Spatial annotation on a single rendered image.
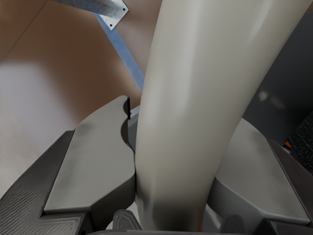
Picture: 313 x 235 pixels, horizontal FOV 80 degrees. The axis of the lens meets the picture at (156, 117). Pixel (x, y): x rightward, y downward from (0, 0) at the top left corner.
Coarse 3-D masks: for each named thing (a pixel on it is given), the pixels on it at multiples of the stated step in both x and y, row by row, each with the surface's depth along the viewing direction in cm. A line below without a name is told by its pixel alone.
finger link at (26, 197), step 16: (64, 144) 8; (48, 160) 7; (32, 176) 6; (48, 176) 6; (16, 192) 6; (32, 192) 6; (48, 192) 6; (0, 208) 5; (16, 208) 5; (32, 208) 5; (0, 224) 5; (16, 224) 5; (32, 224) 5; (48, 224) 5; (64, 224) 5; (80, 224) 5
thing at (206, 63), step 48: (192, 0) 3; (240, 0) 3; (288, 0) 3; (192, 48) 4; (240, 48) 3; (144, 96) 5; (192, 96) 4; (240, 96) 4; (144, 144) 6; (192, 144) 5; (144, 192) 6; (192, 192) 6
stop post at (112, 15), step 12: (60, 0) 94; (72, 0) 99; (84, 0) 105; (96, 0) 112; (108, 0) 128; (120, 0) 131; (96, 12) 121; (108, 12) 129; (120, 12) 134; (108, 24) 140
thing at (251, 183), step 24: (240, 120) 10; (240, 144) 8; (264, 144) 8; (240, 168) 7; (264, 168) 7; (216, 192) 7; (240, 192) 6; (264, 192) 6; (288, 192) 6; (264, 216) 6; (288, 216) 6
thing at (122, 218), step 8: (120, 216) 5; (128, 216) 5; (232, 216) 5; (240, 216) 5; (120, 224) 5; (128, 224) 5; (136, 224) 5; (224, 224) 5; (232, 224) 5; (240, 224) 5; (96, 232) 4; (104, 232) 4; (112, 232) 4; (120, 232) 5; (128, 232) 5; (136, 232) 5; (144, 232) 5; (152, 232) 5; (160, 232) 5; (168, 232) 5; (176, 232) 5; (184, 232) 5; (192, 232) 5; (200, 232) 5; (224, 232) 5; (232, 232) 5; (240, 232) 5
